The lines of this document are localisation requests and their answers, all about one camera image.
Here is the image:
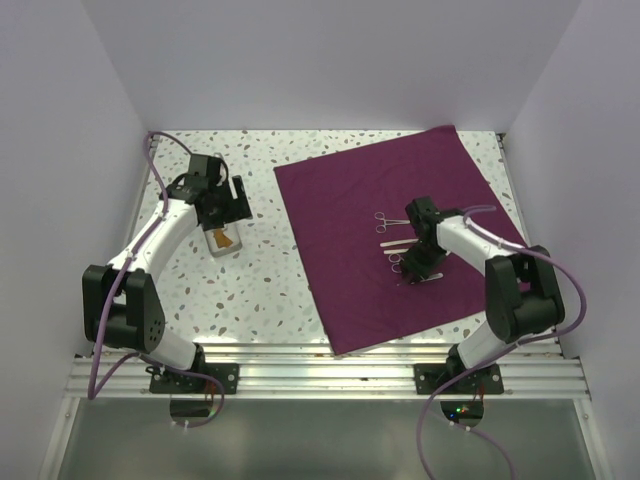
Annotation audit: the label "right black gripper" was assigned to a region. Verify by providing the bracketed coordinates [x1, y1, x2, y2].
[400, 241, 449, 283]

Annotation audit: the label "straight silver tweezers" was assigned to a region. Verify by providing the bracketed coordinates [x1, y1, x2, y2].
[398, 273, 444, 286]

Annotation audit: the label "orange bandage strip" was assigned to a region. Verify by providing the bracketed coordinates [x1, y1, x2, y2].
[212, 228, 234, 250]

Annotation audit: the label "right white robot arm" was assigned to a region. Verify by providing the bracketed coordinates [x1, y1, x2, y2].
[399, 197, 565, 393]

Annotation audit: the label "silver surgical scissors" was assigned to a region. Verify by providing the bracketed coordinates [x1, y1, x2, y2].
[387, 249, 407, 274]

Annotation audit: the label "curved silver tweezers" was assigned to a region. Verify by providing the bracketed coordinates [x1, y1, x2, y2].
[380, 238, 417, 248]

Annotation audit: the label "silver hemostat forceps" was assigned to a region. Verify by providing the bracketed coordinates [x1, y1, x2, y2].
[374, 211, 410, 234]

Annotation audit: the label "purple cloth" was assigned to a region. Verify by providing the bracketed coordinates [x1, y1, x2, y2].
[274, 125, 523, 355]

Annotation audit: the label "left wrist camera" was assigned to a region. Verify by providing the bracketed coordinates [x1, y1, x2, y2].
[206, 156, 229, 187]

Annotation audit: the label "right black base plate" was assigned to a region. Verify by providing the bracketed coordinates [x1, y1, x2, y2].
[413, 354, 505, 395]

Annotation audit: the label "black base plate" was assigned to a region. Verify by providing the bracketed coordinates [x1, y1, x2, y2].
[143, 352, 240, 395]
[413, 354, 505, 395]

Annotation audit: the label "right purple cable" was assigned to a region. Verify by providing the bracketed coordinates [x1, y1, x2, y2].
[415, 203, 587, 480]

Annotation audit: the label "purple cable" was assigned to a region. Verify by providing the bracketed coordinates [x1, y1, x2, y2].
[87, 130, 224, 401]
[415, 203, 587, 480]

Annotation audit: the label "aluminium rail frame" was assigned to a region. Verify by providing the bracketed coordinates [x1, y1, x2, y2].
[64, 130, 594, 401]

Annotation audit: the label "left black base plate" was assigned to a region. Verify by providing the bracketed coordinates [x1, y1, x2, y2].
[143, 352, 240, 395]

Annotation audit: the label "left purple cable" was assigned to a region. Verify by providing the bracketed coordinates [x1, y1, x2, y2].
[87, 130, 224, 401]

